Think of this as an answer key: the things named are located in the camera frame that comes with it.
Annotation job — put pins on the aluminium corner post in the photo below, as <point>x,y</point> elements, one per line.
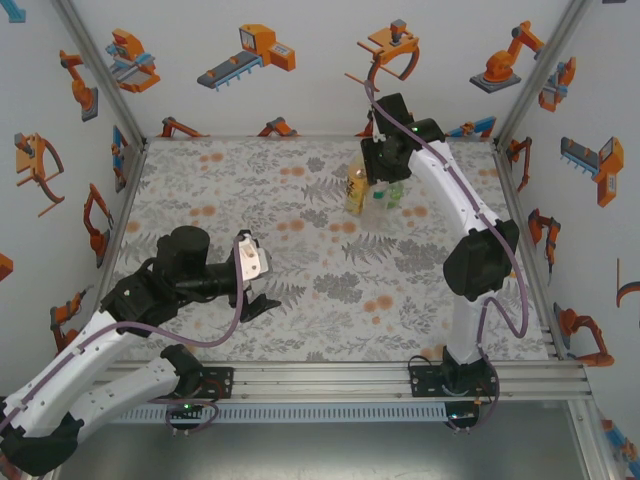
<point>540,70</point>
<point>100,75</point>

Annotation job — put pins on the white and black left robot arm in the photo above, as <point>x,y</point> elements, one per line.
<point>75,355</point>

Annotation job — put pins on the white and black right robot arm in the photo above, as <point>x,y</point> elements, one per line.
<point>450,185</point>

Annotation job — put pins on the right controller board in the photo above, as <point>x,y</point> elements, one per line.
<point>462,415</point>

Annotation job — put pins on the yellow tea bottle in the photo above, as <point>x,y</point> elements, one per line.
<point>356,197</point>

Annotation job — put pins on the clear bottle with green label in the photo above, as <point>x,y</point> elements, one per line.
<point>396,196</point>

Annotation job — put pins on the aluminium frame leg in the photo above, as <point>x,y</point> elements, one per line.
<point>595,450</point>

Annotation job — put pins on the aluminium right side rail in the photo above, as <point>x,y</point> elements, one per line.
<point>520,200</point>

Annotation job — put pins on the floral patterned table mat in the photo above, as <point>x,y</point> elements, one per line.
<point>320,300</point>

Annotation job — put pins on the aluminium left side rail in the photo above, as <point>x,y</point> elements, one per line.
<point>125,200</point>

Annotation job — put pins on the aluminium right corner post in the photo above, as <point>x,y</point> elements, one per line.
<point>540,70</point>

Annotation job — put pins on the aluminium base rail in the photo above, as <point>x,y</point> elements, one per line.
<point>320,382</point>

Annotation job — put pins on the left controller board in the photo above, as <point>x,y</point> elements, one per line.
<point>187,407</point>

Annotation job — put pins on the controller board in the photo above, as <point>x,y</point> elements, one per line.
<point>187,407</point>
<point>462,415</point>

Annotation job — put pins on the aluminium left corner post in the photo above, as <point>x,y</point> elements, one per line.
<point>100,75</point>

